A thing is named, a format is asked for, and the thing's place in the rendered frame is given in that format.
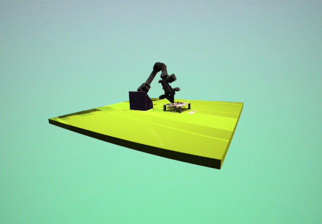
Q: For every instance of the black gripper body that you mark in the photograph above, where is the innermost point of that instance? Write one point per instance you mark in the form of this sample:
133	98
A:
167	90

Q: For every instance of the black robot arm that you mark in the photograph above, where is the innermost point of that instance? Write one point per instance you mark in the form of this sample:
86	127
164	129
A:
166	79

